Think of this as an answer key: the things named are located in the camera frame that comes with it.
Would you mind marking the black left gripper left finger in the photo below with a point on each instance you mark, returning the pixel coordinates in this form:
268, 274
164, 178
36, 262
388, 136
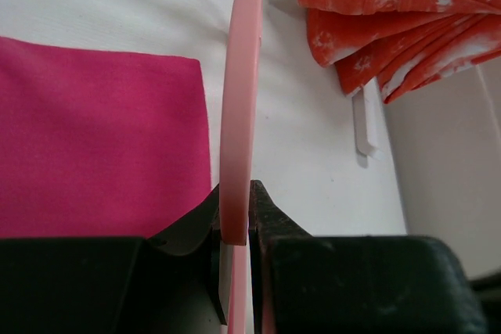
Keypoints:
167, 283

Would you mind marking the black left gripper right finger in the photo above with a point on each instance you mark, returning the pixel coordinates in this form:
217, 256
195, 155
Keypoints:
303, 283

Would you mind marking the pink trousers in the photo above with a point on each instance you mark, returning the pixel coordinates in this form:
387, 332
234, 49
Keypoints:
99, 142

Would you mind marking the pink plastic hanger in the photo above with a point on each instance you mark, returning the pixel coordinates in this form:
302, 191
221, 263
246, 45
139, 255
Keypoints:
236, 146

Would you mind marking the white clothes rack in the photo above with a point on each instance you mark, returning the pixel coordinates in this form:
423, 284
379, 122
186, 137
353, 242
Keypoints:
464, 108

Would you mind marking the orange floral garment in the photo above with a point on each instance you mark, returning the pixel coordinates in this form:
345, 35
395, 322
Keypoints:
403, 44

